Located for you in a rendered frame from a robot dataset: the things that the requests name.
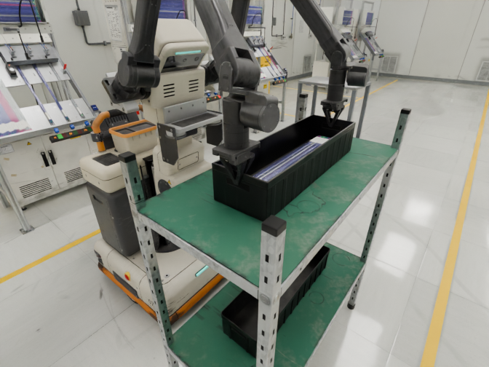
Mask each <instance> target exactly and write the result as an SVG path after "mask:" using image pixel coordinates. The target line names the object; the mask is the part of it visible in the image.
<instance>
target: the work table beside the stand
mask: <svg viewBox="0 0 489 367"><path fill-rule="evenodd" d="M328 82H329V77H324V76H313V77H310V78H307V79H302V80H298V94H297V102H296V110H295V122H297V118H298V103H299V95H300V94H301V93H302V87H303V84H312V85H314V92H313V98H312V105H311V115H312V114H315V108H316V102H317V90H318V86H323V87H328ZM370 86H371V82H367V84H366V88H365V95H364V98H363V102H362V109H361V113H360V117H359V124H358V128H357V134H356V138H359V137H360V134H361V130H362V123H363V120H364V116H365V109H366V106H367V99H368V95H369V92H370ZM362 88H363V87H356V86H348V85H347V83H346V82H345V87H344V89H345V90H352V94H351V100H350V105H349V112H348V116H347V121H351V120H352V115H353V111H354V104H355V100H356V96H357V90H359V89H362Z"/></svg>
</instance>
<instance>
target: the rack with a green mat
mask: <svg viewBox="0 0 489 367"><path fill-rule="evenodd" d="M410 112H411V108H402V109H401V112H400V115H399V119H398V123H397V127H396V130H395V133H394V138H393V141H392V144H391V145H387V144H383V143H377V142H374V141H368V140H364V139H360V138H354V137H353V138H352V142H351V150H350V151H349V152H348V153H347V154H346V155H345V156H343V157H342V158H341V159H340V160H338V161H337V162H336V163H335V164H334V165H333V166H332V167H331V168H330V169H328V170H327V171H326V172H325V173H324V174H322V175H321V176H320V177H319V178H318V179H317V180H316V181H315V182H314V183H312V184H311V185H310V186H309V187H307V188H306V189H305V190H304V191H303V192H301V193H300V194H299V195H298V196H297V197H296V198H295V199H294V200H293V201H291V202H290V203H289V204H288V205H286V206H285V207H284V208H283V209H282V210H280V211H279V212H278V214H276V215H275V216H274V215H270V216H269V217H268V218H267V219H266V220H265V221H259V220H258V219H256V218H253V217H251V216H249V215H247V214H245V213H242V212H240V211H238V210H235V209H233V208H231V207H229V206H227V205H224V204H223V203H221V202H218V201H216V200H214V191H213V179H212V168H211V169H209V170H207V171H205V172H203V173H201V174H199V175H196V176H194V177H193V178H190V179H188V180H187V181H184V182H183V183H180V184H178V185H177V186H174V187H172V188H170V189H168V190H166V191H164V192H162V193H160V194H158V195H156V196H154V197H152V198H150V199H148V200H146V201H145V198H144V195H143V188H142V184H141V180H140V174H139V170H138V164H137V160H136V156H135V154H134V153H132V152H130V151H127V152H125V153H122V154H119V155H118V156H119V162H120V165H121V169H122V174H123V177H124V183H125V186H126V190H127V196H128V199H129V202H130V207H131V211H132V217H133V220H134V223H135V228H136V232H137V236H138V241H139V244H140V250H141V253H142V257H143V262H144V265H145V269H146V274H147V278H148V284H149V287H150V290H151V295H152V299H153V303H154V308H155V311H156V316H157V320H158V324H159V329H160V332H161V335H162V341H163V345H164V350H165V353H166V357H167V362H168V366H169V367H179V364H178V362H179V363H180V364H181V365H182V366H183V367H307V366H308V365H309V363H310V362H311V359H312V358H313V357H314V354H315V352H316V351H317V349H318V348H319V346H320V344H321V343H322V340H323V339H324V337H325V335H326V333H327V332H328V330H329V329H330V327H331V325H332V324H333V321H334V319H335V318H336V316H337V315H338V313H339V311H340V310H341V307H342V306H343V304H344V302H345V301H346V299H347V297H348V296H349V294H350V292H351V295H350V298H349V301H348V304H347V307H348V308H349V309H354V308H355V302H356V300H357V295H358V292H359V287H360V285H361V282H362V278H363V274H364V272H365V267H366V265H367V260H368V257H369V255H370V250H371V248H372V244H373V240H374V237H375V233H376V230H377V227H378V222H379V220H380V217H381V213H382V210H383V205H384V203H385V199H386V195H387V192H388V190H389V185H390V182H391V177H392V175H393V172H394V168H395V165H396V162H397V158H398V155H399V150H400V147H401V145H402V140H403V138H404V134H405V130H406V127H407V124H408V120H409V117H410ZM383 172H384V173H383ZM382 173H383V178H382V181H381V185H380V189H379V192H378V196H377V200H376V202H375V207H374V210H373V215H372V218H371V221H370V225H369V229H368V232H367V237H366V240H365V244H364V248H363V250H362V255H361V257H359V256H356V255H354V254H353V253H350V252H348V251H346V250H343V249H341V248H339V247H336V246H334V245H332V244H330V243H328V242H327V240H328V239H329V238H330V237H331V235H332V234H333V233H334V231H335V230H336V229H337V228H338V227H339V226H340V225H341V223H342V222H343V221H344V220H345V218H346V217H347V216H348V214H350V212H351V211H352V210H353V209H354V208H355V206H356V205H357V204H358V202H359V201H360V200H361V199H362V198H363V197H364V196H365V194H366V193H367V192H368V191H369V189H370V188H371V187H372V185H373V184H374V183H375V182H376V181H377V180H378V179H379V177H380V176H381V175H382ZM151 229H153V230H154V231H155V232H157V233H159V234H160V235H161V236H163V237H165V238H166V239H168V240H169V241H170V242H172V243H174V244H175V245H177V246H178V247H180V248H182V249H183V250H184V251H186V252H187V253H189V254H191V255H192V256H193V257H195V258H196V259H198V260H200V261H201V262H202V263H204V264H206V265H207V266H208V267H210V268H211V269H213V270H215V271H216V272H217V273H219V274H220V275H222V276H224V277H225V278H226V279H228V280H230V281H229V282H228V283H227V284H226V285H225V286H224V287H222V288H221V289H220V290H219V291H218V292H217V293H216V294H215V295H214V296H213V297H212V298H211V299H210V300H209V301H208V302H207V303H206V304H205V305H204V306H202V307H201V308H200V309H199V310H198V311H197V312H196V313H195V314H194V315H192V316H191V317H190V318H189V319H188V320H187V321H186V322H185V323H184V324H183V325H182V326H181V327H180V328H179V329H178V330H177V331H176V332H175V333H174V334H172V329H171V325H170V319H169V315H168V311H167V305H166V301H165V297H164V290H163V287H162V280H161V276H160V272H159V265H158V262H157V258H156V251H155V247H154V241H153V237H152V233H151ZM323 245H324V246H326V247H328V248H329V249H330V252H329V254H328V257H327V264H326V268H325V269H323V271H322V272H321V275H319V277H318V278H317V279H316V282H314V283H313V284H312V286H311V288H310V289H309V290H308V291H307V292H306V294H305V296H304V297H303V298H302V299H301V300H300V302H299V304H298V305H297V306H296V307H295V309H294V310H293V313H292V314H290V316H289V317H288V318H287V319H286V321H285V323H283V325H282V326H281V328H280V329H279V330H278V333H277V322H278V314H279V298H280V297H281V296H282V295H283V293H284V292H285V291H286V290H287V289H288V288H289V287H290V285H291V284H292V283H293V281H294V280H295V279H296V278H297V276H299V274H300V273H301V272H302V271H303V269H304V268H305V267H306V266H307V264H308V263H309V262H310V260H312V259H313V257H314V256H315V255H316V254H317V252H318V251H319V250H320V249H321V247H322V246H323ZM243 290H244V291H246V292H248V293H249V294H250V295H252V296H254V297H255V298H256V299H258V300H259V301H258V340H257V358H254V357H253V356H252V355H251V354H250V353H247V352H246V350H244V349H243V348H242V347H240V346H239V345H238V344H237V343H236V342H235V341H234V340H232V339H230V338H229V337H228V336H227V335H226V334H225V333H224V332H223V321H222V317H221V312H222V311H223V310H224V309H225V308H226V307H227V306H228V305H229V304H230V303H231V302H232V301H233V300H234V299H235V298H236V297H237V296H238V295H239V294H240V293H241V292H242V291H243Z"/></svg>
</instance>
